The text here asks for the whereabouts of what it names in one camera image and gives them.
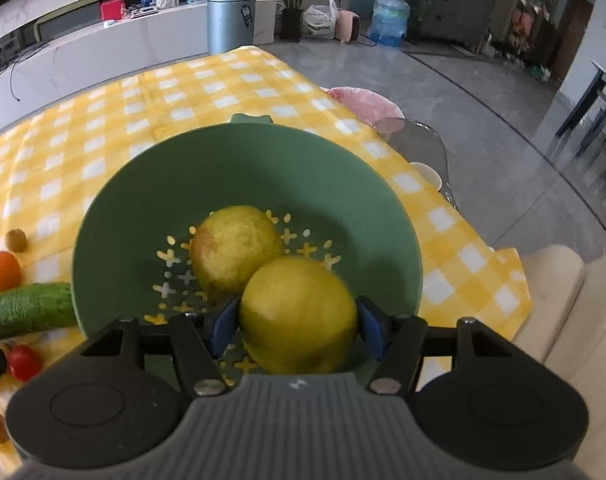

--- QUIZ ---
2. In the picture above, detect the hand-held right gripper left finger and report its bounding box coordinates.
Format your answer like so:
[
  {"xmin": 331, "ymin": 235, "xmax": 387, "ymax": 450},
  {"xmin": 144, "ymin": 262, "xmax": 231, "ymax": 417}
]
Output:
[{"xmin": 80, "ymin": 295, "xmax": 242, "ymax": 397}]

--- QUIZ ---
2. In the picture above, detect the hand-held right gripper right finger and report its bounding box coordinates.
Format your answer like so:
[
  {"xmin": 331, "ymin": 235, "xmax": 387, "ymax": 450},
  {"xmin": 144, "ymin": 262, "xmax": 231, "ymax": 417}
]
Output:
[{"xmin": 355, "ymin": 295, "xmax": 518, "ymax": 397}]

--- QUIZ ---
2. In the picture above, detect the red cherry tomato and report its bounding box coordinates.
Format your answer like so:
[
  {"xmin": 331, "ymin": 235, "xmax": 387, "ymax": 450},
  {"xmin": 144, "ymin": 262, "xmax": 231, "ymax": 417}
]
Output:
[{"xmin": 5, "ymin": 342, "xmax": 44, "ymax": 382}]

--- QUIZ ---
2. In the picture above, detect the green cucumber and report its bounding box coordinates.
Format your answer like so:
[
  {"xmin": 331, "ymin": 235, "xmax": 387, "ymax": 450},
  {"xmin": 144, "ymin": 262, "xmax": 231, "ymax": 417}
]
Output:
[{"xmin": 0, "ymin": 282, "xmax": 78, "ymax": 341}]

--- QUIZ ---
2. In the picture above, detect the yellow-green pear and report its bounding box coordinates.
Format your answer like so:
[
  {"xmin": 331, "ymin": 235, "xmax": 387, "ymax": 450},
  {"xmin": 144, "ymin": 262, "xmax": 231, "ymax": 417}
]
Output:
[
  {"xmin": 239, "ymin": 255, "xmax": 360, "ymax": 376},
  {"xmin": 190, "ymin": 205, "xmax": 286, "ymax": 302}
]

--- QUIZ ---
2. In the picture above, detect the orange tangerine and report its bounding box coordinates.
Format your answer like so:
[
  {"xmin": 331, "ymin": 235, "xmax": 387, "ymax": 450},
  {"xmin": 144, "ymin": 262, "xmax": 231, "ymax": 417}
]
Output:
[{"xmin": 0, "ymin": 251, "xmax": 22, "ymax": 295}]

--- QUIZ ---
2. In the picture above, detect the green colander bowl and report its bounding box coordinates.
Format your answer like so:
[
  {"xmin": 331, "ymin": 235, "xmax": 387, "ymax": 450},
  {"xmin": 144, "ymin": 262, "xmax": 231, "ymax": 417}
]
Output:
[{"xmin": 72, "ymin": 113, "xmax": 424, "ymax": 391}]

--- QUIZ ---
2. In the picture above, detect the white dish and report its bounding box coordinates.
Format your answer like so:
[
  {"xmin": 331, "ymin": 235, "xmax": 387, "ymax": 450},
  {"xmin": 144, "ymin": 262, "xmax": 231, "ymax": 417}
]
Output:
[{"xmin": 409, "ymin": 161, "xmax": 442, "ymax": 192}]

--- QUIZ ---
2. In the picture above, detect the beige chair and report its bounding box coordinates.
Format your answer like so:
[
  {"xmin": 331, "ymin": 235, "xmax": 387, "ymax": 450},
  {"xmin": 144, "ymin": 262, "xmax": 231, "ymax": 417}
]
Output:
[{"xmin": 513, "ymin": 245, "xmax": 606, "ymax": 480}]

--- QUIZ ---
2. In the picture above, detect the yellow checked tablecloth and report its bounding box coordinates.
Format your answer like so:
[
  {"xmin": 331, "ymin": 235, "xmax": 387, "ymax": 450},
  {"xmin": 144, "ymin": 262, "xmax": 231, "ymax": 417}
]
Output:
[{"xmin": 0, "ymin": 45, "xmax": 534, "ymax": 480}]

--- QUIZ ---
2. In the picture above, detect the white media console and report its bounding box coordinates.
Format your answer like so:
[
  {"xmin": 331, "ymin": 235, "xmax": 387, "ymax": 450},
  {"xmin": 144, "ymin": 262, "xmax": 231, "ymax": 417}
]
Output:
[{"xmin": 0, "ymin": 0, "xmax": 278, "ymax": 141}]

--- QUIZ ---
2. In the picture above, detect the silver-blue trash can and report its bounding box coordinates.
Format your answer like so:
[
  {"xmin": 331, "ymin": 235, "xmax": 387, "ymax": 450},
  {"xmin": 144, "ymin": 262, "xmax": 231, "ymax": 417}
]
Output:
[{"xmin": 206, "ymin": 0, "xmax": 258, "ymax": 56}]

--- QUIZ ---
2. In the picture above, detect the dark dining chair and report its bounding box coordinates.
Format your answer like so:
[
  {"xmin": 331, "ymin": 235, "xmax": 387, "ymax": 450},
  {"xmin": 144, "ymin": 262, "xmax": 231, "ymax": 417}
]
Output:
[{"xmin": 573, "ymin": 105, "xmax": 606, "ymax": 171}]

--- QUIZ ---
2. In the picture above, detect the pink heater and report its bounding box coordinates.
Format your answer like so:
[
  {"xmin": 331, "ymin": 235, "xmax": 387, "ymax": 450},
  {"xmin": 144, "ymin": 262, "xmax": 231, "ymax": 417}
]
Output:
[{"xmin": 334, "ymin": 9, "xmax": 362, "ymax": 42}]

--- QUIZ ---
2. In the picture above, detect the potted long-leaf plant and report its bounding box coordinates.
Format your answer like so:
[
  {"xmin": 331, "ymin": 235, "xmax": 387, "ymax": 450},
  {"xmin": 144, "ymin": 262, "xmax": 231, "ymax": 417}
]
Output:
[{"xmin": 260, "ymin": 0, "xmax": 328, "ymax": 43}]

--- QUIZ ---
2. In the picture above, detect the white plastic bag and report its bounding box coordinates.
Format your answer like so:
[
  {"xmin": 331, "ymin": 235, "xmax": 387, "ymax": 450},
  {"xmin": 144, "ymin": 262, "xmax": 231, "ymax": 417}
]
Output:
[{"xmin": 303, "ymin": 0, "xmax": 340, "ymax": 41}]

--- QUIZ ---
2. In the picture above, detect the blue water jug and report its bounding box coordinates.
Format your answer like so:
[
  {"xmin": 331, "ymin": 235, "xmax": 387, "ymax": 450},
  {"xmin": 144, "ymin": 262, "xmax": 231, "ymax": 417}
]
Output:
[{"xmin": 369, "ymin": 0, "xmax": 412, "ymax": 48}]

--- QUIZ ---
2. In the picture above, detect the cluttered shelf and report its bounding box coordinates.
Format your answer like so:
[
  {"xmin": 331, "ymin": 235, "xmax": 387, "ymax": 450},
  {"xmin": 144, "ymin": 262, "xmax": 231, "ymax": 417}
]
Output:
[{"xmin": 503, "ymin": 0, "xmax": 554, "ymax": 81}]

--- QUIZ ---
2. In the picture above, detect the red box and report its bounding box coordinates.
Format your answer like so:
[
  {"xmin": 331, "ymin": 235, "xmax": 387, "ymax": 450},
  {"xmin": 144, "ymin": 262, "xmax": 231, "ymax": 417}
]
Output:
[{"xmin": 100, "ymin": 0, "xmax": 127, "ymax": 22}]

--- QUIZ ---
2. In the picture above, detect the dark grey cabinet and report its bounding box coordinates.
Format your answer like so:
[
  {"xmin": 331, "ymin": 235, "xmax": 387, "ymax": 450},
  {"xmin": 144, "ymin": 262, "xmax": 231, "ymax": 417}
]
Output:
[{"xmin": 420, "ymin": 0, "xmax": 498, "ymax": 48}]

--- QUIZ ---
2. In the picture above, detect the dark dining table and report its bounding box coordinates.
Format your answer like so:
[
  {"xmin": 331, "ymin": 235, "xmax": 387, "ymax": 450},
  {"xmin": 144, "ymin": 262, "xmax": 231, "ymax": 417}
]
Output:
[{"xmin": 548, "ymin": 60, "xmax": 606, "ymax": 161}]

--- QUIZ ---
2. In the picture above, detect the brown wooden door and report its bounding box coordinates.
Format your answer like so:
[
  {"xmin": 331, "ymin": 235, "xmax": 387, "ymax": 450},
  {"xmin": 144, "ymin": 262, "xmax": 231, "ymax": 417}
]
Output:
[{"xmin": 553, "ymin": 0, "xmax": 596, "ymax": 82}]

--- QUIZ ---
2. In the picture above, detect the black cable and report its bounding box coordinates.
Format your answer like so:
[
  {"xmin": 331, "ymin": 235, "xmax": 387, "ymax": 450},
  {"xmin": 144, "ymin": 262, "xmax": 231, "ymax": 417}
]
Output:
[{"xmin": 9, "ymin": 41, "xmax": 51, "ymax": 102}]

